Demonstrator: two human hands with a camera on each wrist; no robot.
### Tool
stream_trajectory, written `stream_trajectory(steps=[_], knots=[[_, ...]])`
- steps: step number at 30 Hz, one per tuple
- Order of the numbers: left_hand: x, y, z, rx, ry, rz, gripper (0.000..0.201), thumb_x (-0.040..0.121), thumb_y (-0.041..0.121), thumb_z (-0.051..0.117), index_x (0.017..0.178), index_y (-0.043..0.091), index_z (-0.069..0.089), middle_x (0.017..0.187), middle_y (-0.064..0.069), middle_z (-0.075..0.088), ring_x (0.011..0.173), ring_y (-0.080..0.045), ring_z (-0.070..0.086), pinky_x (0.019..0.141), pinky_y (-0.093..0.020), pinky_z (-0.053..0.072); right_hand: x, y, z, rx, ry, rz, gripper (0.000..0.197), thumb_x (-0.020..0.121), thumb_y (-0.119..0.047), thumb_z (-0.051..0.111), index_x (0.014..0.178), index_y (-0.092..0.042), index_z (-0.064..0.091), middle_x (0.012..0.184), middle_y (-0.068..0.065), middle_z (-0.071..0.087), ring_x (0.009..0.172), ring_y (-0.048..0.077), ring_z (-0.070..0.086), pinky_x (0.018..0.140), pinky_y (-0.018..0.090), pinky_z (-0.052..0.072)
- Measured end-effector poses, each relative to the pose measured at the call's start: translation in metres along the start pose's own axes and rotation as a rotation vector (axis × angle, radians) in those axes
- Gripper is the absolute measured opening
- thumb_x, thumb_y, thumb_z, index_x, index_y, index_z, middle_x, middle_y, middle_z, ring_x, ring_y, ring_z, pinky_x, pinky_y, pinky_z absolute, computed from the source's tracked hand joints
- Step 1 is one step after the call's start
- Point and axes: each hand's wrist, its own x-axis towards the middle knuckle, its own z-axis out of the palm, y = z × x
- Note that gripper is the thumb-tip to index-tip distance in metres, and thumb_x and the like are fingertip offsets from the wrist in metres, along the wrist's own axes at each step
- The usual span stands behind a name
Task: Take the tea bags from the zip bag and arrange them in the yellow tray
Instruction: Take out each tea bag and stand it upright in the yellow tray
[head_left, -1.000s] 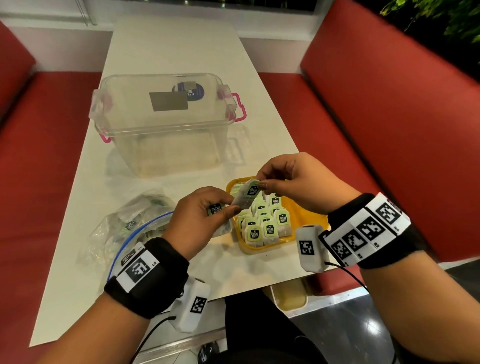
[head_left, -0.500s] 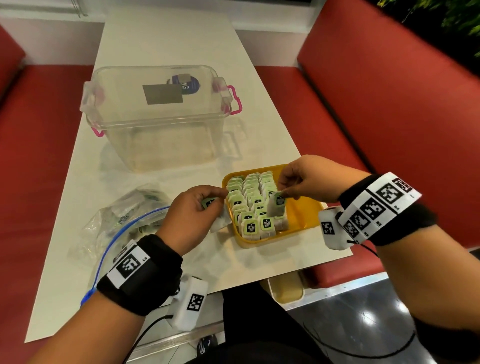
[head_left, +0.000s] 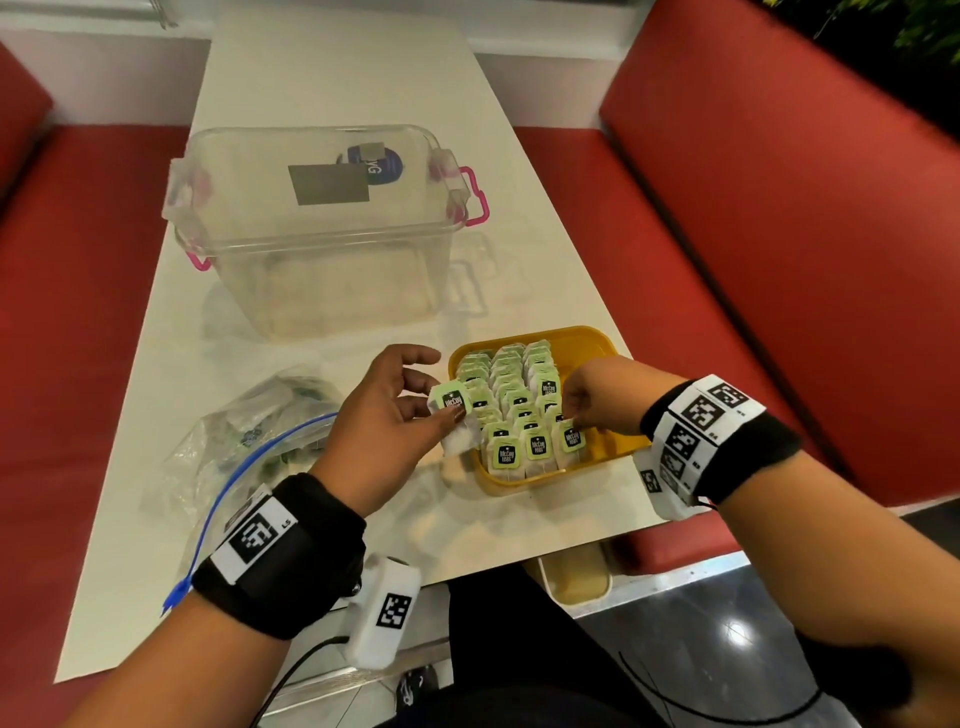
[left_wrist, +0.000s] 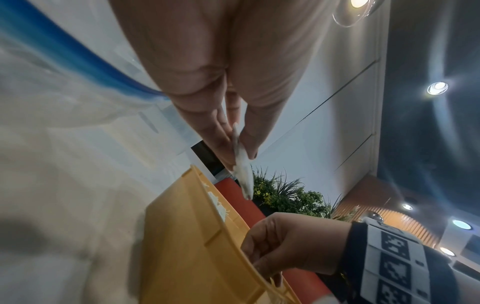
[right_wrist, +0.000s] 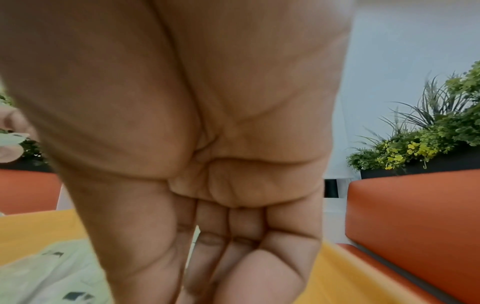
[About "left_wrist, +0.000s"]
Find person's right hand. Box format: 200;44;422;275
239;212;354;286

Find person's left hand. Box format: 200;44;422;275
108;0;339;173

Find rows of green-tagged tea bags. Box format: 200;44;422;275
201;181;230;223

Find yellow tray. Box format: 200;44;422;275
138;164;303;304

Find clear zip bag blue seal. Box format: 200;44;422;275
0;0;172;129

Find green leafy plant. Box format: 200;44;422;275
250;166;363;222

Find red bench seat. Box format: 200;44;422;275
213;177;335;304

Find black right wristband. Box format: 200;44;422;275
318;218;468;304

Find dark glass window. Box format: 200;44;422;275
190;140;227;176

